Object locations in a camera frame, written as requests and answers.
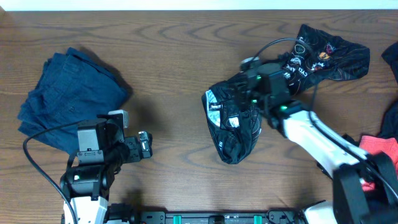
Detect black printed cycling jersey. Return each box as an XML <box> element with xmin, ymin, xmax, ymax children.
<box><xmin>201</xmin><ymin>24</ymin><xmax>370</xmax><ymax>164</ymax></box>

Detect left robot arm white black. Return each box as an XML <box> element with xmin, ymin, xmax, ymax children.
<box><xmin>60</xmin><ymin>116</ymin><xmax>152</xmax><ymax>224</ymax></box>

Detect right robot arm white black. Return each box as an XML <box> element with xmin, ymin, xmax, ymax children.
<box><xmin>229</xmin><ymin>66</ymin><xmax>397</xmax><ymax>223</ymax></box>

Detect folded navy blue shirt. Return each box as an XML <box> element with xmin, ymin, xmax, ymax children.
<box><xmin>17</xmin><ymin>48</ymin><xmax>129</xmax><ymax>154</ymax></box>

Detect red garment in pile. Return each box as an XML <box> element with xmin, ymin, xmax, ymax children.
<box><xmin>359</xmin><ymin>136</ymin><xmax>397</xmax><ymax>173</ymax></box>

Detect black garment at right edge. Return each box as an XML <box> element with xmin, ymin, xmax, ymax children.
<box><xmin>376</xmin><ymin>42</ymin><xmax>398</xmax><ymax>139</ymax></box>

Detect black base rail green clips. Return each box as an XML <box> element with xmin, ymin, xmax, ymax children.
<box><xmin>107</xmin><ymin>203</ymin><xmax>307</xmax><ymax>224</ymax></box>

